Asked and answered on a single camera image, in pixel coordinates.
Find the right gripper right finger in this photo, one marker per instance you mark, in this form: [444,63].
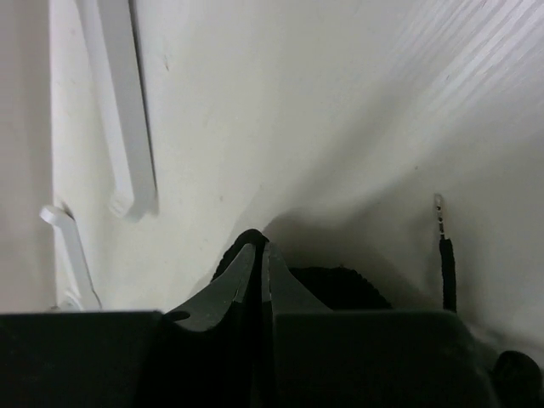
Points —
[282,292]

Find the black trousers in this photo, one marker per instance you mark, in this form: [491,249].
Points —
[516,377]

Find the white clothes rack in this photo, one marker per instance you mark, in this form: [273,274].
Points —
[112,50]

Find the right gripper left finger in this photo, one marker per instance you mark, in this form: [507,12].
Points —
[207,309]

